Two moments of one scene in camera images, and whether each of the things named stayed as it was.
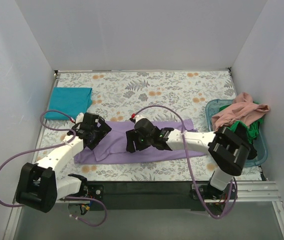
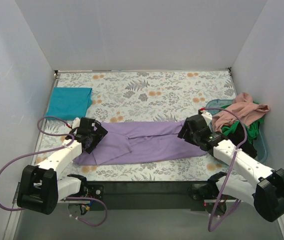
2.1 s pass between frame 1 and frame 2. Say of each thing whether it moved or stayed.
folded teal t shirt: stayed
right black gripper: moved
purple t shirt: stayed
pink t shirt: stayed
